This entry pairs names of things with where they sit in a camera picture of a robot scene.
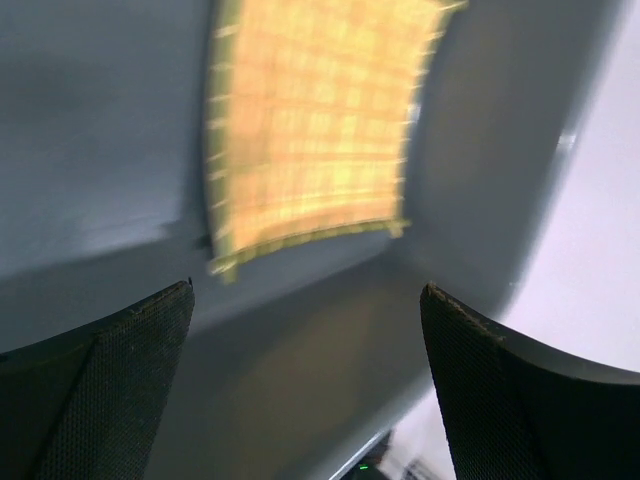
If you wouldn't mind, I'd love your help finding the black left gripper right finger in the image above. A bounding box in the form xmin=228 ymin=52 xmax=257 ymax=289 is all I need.
xmin=420 ymin=283 xmax=639 ymax=479

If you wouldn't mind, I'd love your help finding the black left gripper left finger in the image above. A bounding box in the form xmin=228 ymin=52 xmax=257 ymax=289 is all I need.
xmin=1 ymin=281 xmax=194 ymax=479

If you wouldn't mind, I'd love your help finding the square woven bamboo tray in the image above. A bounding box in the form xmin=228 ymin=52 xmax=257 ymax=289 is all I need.
xmin=203 ymin=1 xmax=463 ymax=282

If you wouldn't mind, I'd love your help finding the grey plastic bin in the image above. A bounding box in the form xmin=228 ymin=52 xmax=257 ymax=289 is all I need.
xmin=1 ymin=1 xmax=624 ymax=479

